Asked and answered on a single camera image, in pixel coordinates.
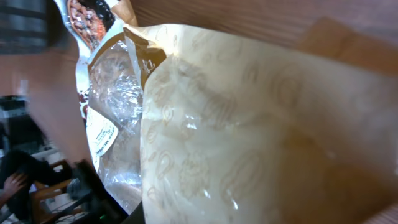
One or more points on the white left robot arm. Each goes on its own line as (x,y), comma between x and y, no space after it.
(98,206)

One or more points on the person in background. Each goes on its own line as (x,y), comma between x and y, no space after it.
(19,171)

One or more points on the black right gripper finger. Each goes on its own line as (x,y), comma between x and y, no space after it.
(136,217)

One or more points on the wooden chair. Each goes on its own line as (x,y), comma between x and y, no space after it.
(40,212)

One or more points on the beige cookie pouch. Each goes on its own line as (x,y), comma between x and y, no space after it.
(192,125)

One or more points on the grey plastic mesh basket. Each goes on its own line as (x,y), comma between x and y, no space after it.
(31,27)

